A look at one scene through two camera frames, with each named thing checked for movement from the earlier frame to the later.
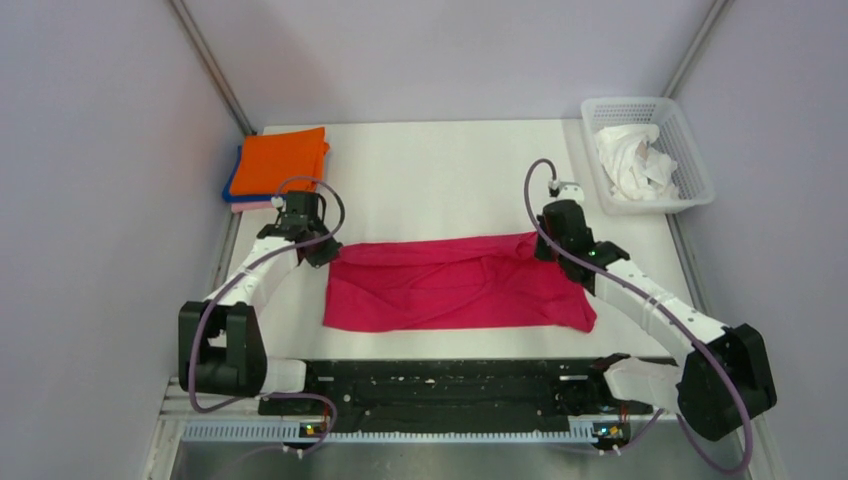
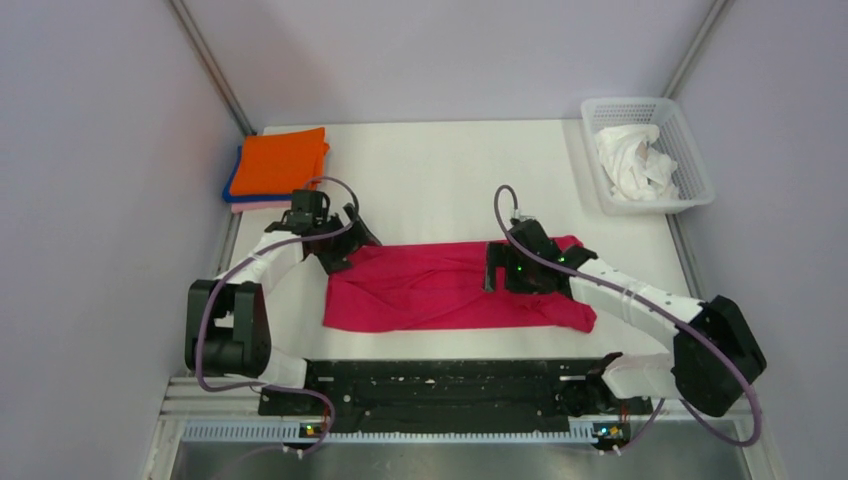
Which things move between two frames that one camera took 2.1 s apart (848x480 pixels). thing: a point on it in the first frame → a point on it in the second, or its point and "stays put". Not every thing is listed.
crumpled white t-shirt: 636,171 stays put
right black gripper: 540,252 → 500,254
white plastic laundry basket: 644,156 stays put
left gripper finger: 320,252 → 359,236
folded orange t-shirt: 268,159 stays put
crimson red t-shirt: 492,281 stays put
